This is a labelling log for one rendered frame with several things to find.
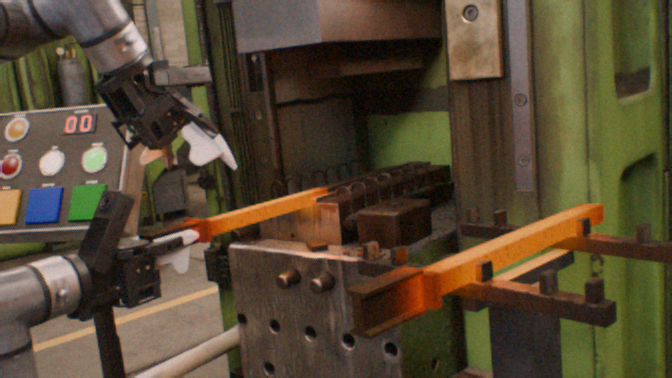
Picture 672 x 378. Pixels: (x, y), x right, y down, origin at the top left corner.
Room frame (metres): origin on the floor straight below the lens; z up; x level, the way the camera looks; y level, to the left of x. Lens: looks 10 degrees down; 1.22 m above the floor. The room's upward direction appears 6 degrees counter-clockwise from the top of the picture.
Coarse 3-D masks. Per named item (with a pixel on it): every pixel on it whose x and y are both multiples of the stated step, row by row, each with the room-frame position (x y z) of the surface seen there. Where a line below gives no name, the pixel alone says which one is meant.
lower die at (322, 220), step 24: (384, 168) 1.55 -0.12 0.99; (408, 168) 1.45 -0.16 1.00; (432, 168) 1.47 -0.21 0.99; (360, 192) 1.26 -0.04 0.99; (384, 192) 1.29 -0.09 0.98; (408, 192) 1.35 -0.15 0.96; (288, 216) 1.24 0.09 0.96; (312, 216) 1.21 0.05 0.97; (336, 216) 1.17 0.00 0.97; (288, 240) 1.25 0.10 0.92; (336, 240) 1.17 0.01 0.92
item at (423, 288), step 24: (552, 216) 0.84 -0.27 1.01; (576, 216) 0.83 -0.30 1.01; (600, 216) 0.87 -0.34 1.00; (504, 240) 0.75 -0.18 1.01; (528, 240) 0.75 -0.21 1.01; (552, 240) 0.79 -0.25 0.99; (456, 264) 0.67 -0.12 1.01; (504, 264) 0.72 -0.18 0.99; (360, 288) 0.59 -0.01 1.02; (384, 288) 0.59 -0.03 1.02; (408, 288) 0.63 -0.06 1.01; (432, 288) 0.62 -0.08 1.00; (360, 312) 0.58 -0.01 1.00; (384, 312) 0.60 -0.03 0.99; (408, 312) 0.62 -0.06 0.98; (360, 336) 0.59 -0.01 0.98
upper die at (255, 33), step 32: (256, 0) 1.25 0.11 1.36; (288, 0) 1.21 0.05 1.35; (320, 0) 1.17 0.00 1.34; (352, 0) 1.25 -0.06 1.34; (384, 0) 1.33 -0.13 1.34; (416, 0) 1.42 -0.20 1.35; (256, 32) 1.26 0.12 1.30; (288, 32) 1.21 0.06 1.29; (320, 32) 1.17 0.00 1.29; (352, 32) 1.24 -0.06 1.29; (384, 32) 1.32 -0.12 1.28; (416, 32) 1.42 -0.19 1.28
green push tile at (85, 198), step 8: (104, 184) 1.37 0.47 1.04; (80, 192) 1.37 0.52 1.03; (88, 192) 1.37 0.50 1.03; (96, 192) 1.36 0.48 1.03; (72, 200) 1.37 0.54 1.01; (80, 200) 1.36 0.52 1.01; (88, 200) 1.36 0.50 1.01; (96, 200) 1.35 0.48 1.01; (72, 208) 1.36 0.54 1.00; (80, 208) 1.35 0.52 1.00; (88, 208) 1.35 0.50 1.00; (72, 216) 1.35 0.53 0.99; (80, 216) 1.34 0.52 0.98; (88, 216) 1.34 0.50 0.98
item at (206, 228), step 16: (304, 192) 1.22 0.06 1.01; (320, 192) 1.23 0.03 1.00; (256, 208) 1.10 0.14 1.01; (272, 208) 1.12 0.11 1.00; (288, 208) 1.16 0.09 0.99; (176, 224) 1.00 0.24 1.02; (192, 224) 0.99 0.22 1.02; (208, 224) 1.00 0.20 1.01; (224, 224) 1.04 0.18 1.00; (240, 224) 1.06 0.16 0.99; (208, 240) 1.00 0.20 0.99
